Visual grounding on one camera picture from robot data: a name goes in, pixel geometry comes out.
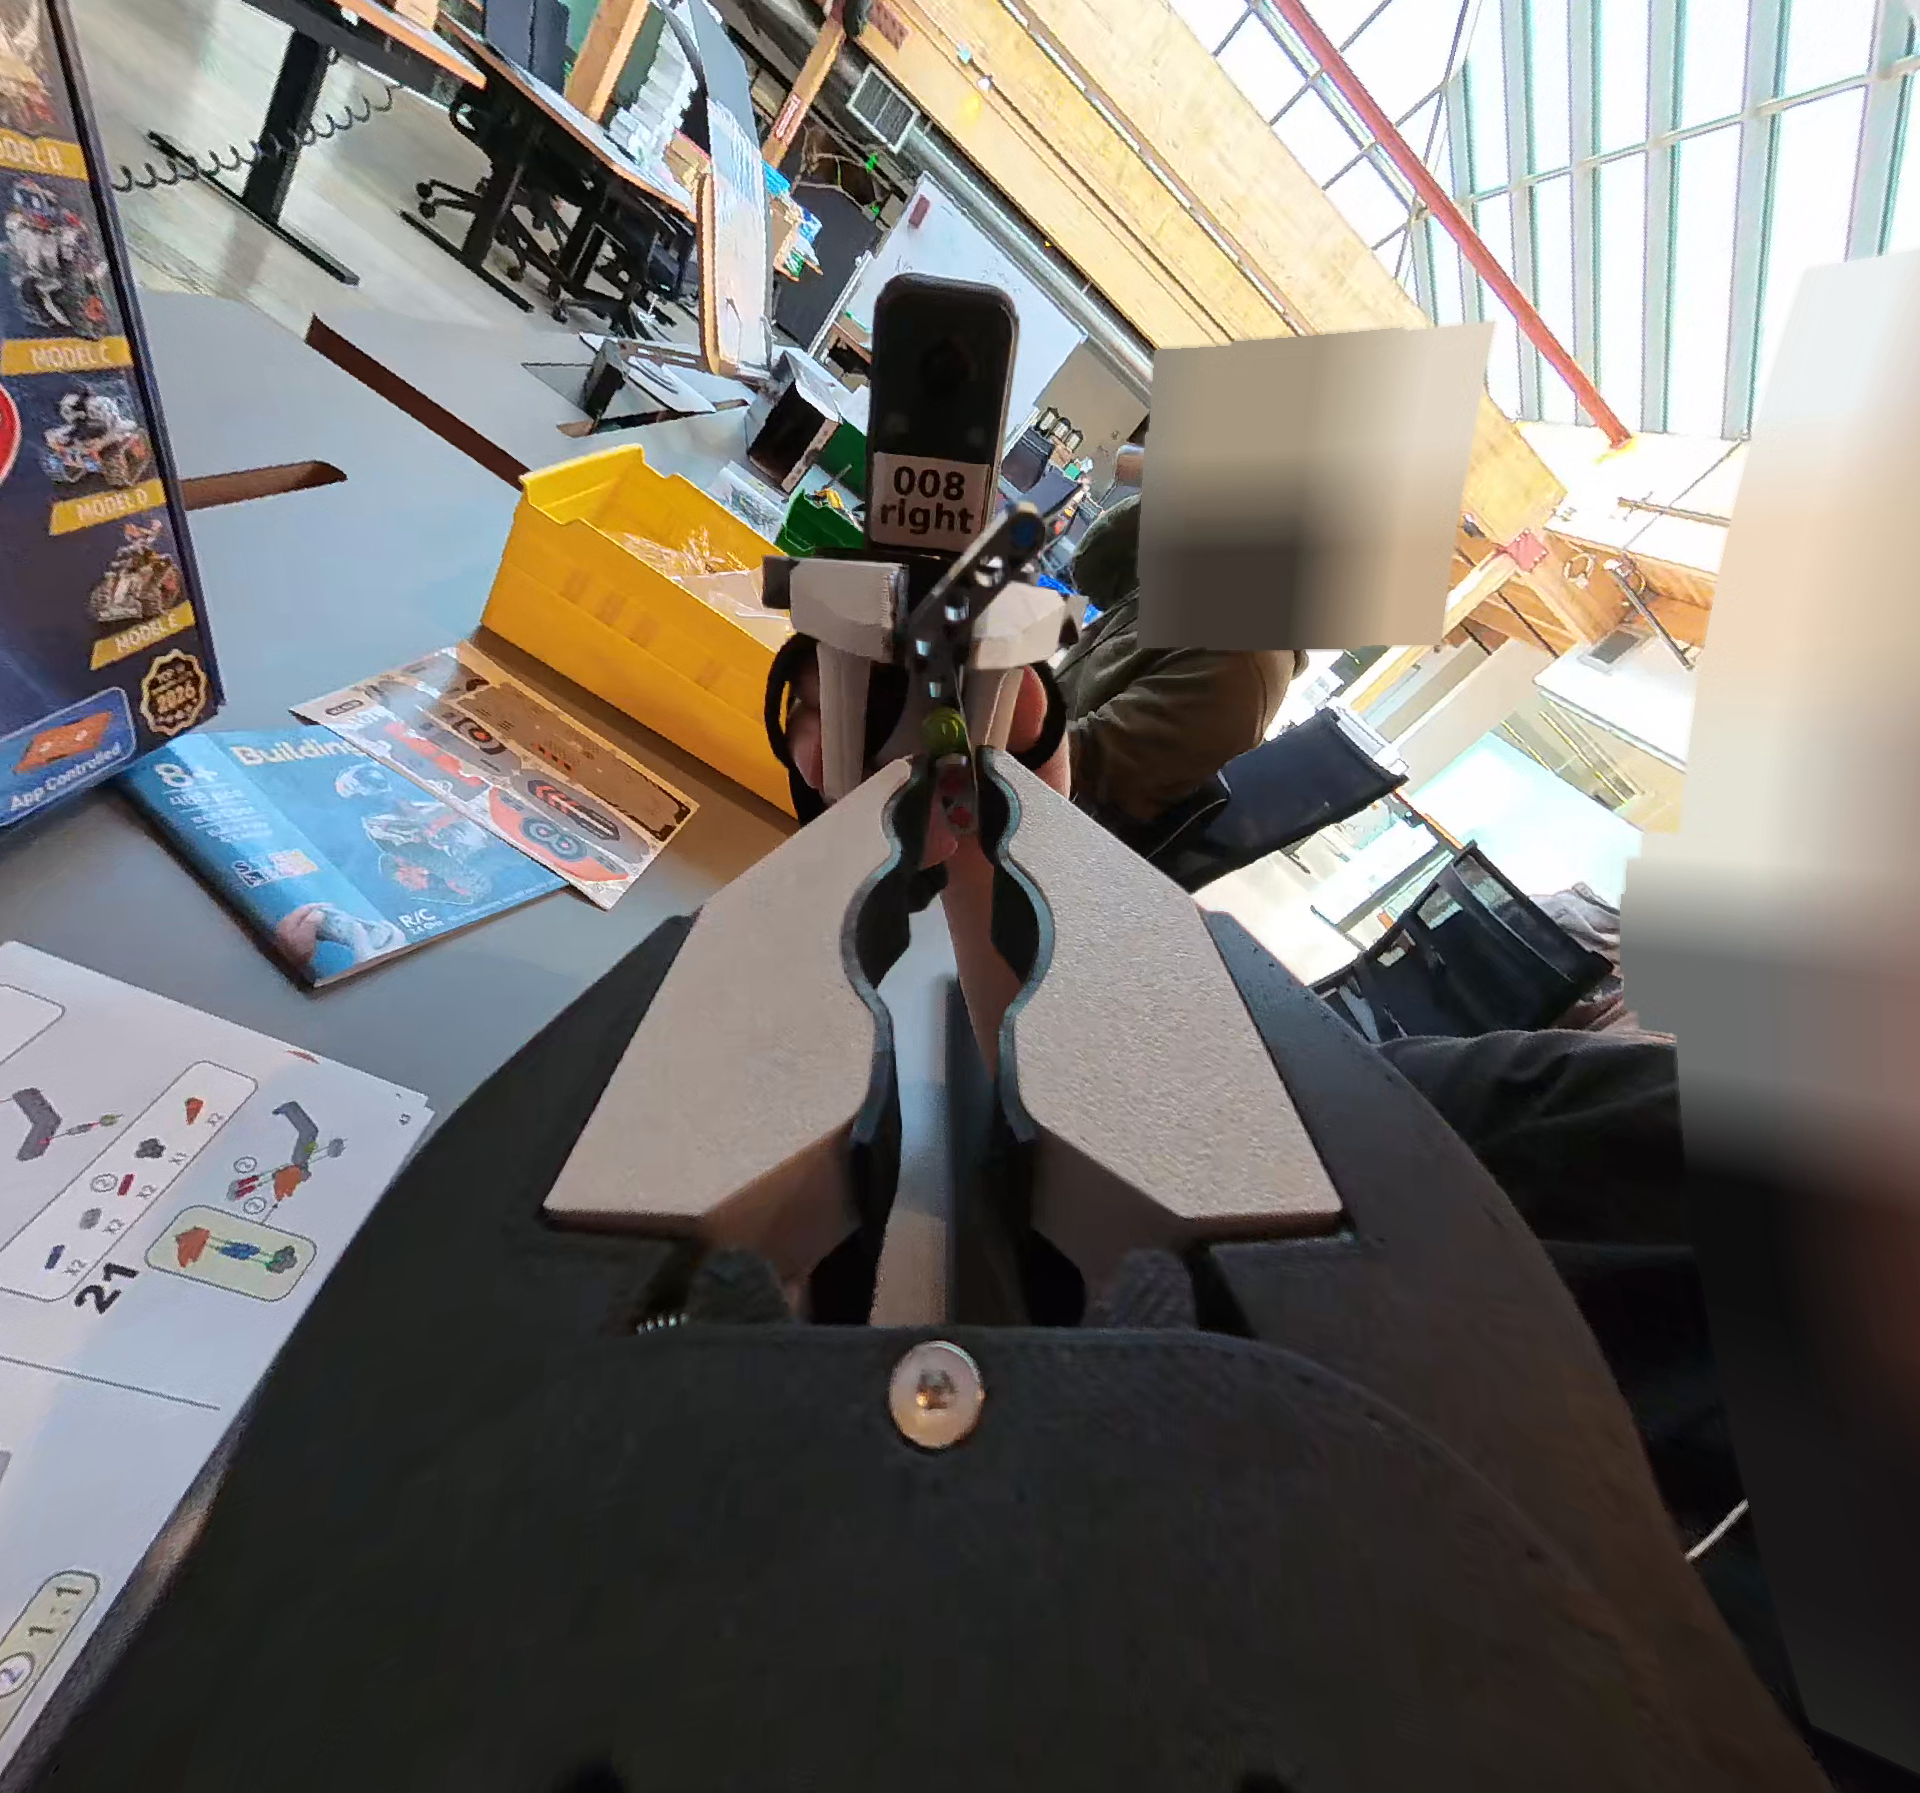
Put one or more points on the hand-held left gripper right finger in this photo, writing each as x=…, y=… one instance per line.
x=1171, y=1073

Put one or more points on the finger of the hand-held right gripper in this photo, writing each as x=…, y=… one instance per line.
x=841, y=608
x=1021, y=624

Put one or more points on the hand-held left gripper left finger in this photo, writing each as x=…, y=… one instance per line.
x=719, y=1073

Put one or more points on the grey angled building beam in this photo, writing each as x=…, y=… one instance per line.
x=975, y=581

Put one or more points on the standing desk with black leg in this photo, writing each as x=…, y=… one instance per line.
x=346, y=0
x=602, y=143

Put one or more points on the grey desk with brown edge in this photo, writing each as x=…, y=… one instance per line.
x=496, y=382

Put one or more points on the person's right hand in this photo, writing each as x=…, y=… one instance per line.
x=1048, y=750

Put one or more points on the green plastic bin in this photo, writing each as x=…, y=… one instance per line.
x=817, y=526

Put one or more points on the clear bag of small parts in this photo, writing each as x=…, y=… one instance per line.
x=751, y=496

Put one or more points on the clear plastic parts bags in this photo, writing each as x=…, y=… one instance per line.
x=690, y=564

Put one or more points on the small dark open box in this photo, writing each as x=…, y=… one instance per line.
x=789, y=435

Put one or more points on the yellow plastic bin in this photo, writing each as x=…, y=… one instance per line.
x=631, y=646

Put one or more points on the leaning cardboard panel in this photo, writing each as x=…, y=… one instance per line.
x=736, y=263

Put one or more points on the sticker sheet with dark cutouts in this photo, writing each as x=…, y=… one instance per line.
x=602, y=773

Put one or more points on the black mesh office chair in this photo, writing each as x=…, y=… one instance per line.
x=1292, y=788
x=1484, y=937

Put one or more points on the sticker sheet with orange prints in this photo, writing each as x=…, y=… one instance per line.
x=434, y=770

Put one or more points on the blue instruction booklet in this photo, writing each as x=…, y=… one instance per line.
x=300, y=849

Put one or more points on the white open instruction manual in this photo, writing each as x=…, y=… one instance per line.
x=151, y=1223

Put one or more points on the blue robot kit box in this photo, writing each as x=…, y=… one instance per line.
x=89, y=398

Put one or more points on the wall whiteboard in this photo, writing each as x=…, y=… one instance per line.
x=1043, y=339

